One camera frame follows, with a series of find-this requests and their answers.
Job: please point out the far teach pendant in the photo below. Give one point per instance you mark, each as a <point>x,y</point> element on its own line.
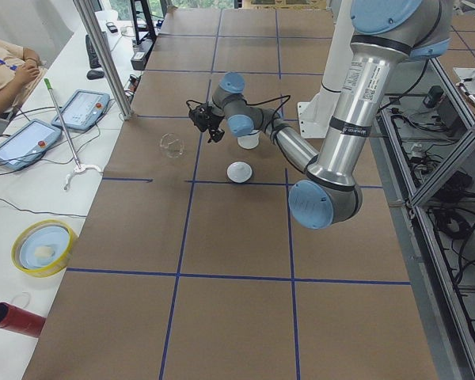
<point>84,109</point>

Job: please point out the person in beige shirt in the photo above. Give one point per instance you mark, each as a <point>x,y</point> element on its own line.
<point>21,70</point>

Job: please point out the white ceramic lid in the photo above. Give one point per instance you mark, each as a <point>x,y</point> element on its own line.
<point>239,172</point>

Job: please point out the red cardboard tube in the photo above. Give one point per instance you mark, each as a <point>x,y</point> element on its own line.
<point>18,320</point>

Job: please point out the yellow tape roll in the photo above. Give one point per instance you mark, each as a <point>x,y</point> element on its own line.
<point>44,248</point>

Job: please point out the litter picker stick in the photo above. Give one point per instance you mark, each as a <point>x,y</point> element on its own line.
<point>80,167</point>

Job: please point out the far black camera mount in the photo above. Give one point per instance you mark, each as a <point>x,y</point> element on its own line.
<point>200,116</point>

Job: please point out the clear plastic funnel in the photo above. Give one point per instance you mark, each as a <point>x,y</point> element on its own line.
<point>171,145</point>

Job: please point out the white enamel mug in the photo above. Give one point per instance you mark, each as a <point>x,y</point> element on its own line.
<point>249,141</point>

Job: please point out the black computer mouse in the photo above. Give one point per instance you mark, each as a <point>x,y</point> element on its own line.
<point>95,74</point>

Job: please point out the aluminium frame post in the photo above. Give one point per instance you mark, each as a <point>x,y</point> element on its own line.
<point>89,20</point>

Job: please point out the near teach pendant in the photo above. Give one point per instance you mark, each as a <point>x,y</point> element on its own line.
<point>28,145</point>

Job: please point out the teach pendant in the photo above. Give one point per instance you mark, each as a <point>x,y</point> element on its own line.
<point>84,109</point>
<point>28,145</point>

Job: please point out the black keyboard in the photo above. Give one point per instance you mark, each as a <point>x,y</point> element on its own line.
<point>94,62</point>

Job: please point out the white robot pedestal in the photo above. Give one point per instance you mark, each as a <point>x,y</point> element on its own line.
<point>314,116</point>

